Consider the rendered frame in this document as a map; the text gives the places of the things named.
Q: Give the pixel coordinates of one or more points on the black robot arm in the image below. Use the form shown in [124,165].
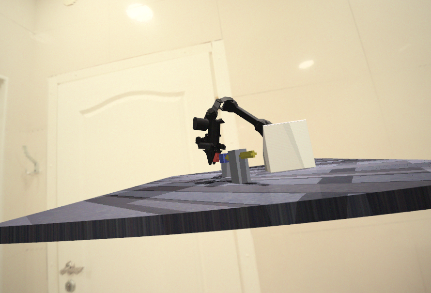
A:
[212,124]

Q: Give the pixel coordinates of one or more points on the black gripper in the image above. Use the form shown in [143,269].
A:
[212,146]

